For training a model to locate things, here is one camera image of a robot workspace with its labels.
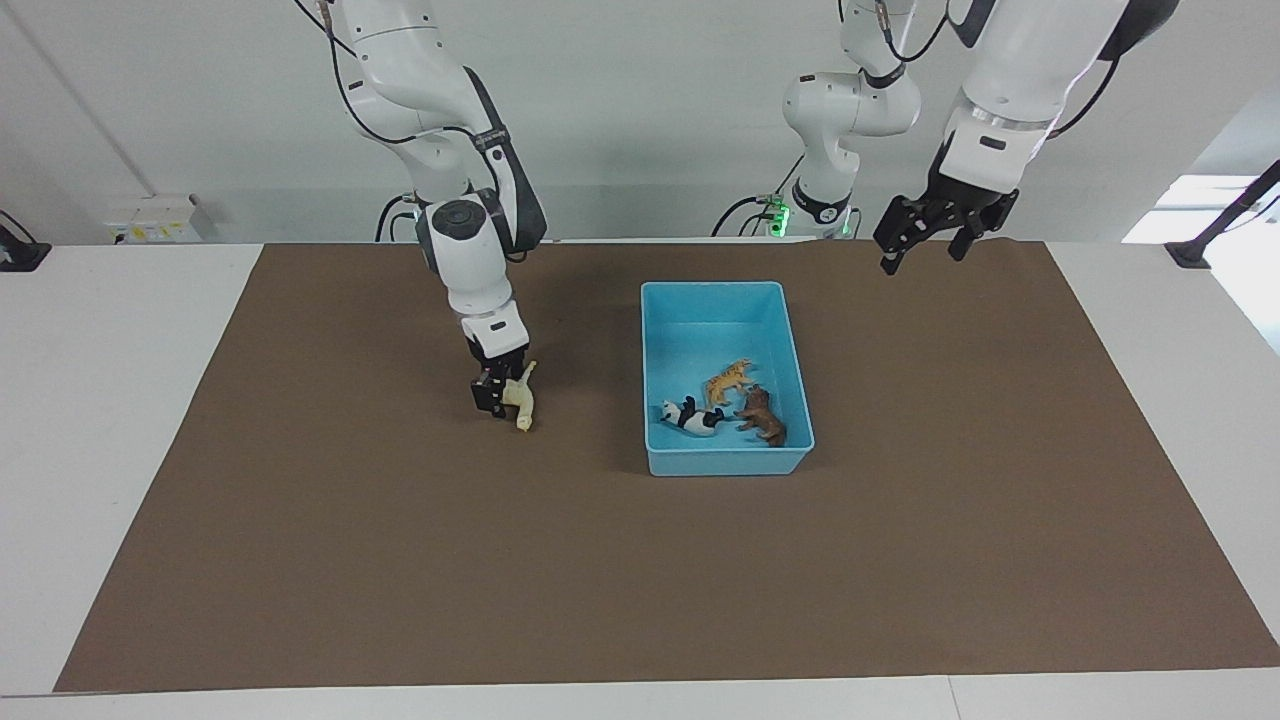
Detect black clamp mount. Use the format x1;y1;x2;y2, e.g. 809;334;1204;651
0;212;52;273

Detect cream llama toy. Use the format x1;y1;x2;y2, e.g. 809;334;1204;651
500;360;539;433

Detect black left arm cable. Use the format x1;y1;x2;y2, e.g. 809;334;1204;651
878;0;1123;141

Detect black base cable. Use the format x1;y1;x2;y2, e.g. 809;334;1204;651
712;150;804;239
375;194;421;243

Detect brown table mat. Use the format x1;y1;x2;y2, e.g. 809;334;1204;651
53;240;1280;693

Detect brown lion toy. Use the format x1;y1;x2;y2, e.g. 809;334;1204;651
733;384;788;448

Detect black slanted stand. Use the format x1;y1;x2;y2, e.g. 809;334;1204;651
1165;160;1280;271

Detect black left base cable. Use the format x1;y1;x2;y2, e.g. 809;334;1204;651
712;150;804;239

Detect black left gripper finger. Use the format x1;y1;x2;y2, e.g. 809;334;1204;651
948;214;1002;263
872;197;942;276

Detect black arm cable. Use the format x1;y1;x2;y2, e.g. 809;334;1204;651
295;0;483;147
878;0;1123;141

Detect blue plastic storage box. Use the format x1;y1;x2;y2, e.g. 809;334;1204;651
640;281;816;478

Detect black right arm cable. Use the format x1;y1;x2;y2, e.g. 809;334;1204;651
295;0;483;147

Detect black white panda toy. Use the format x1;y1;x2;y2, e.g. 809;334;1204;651
658;396;727;438

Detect black right base cable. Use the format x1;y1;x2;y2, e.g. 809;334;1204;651
375;194;421;243

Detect orange tiger toy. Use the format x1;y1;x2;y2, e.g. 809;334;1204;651
703;358;754;409

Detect white socket box yellow labels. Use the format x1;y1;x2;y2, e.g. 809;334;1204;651
104;194;202;245

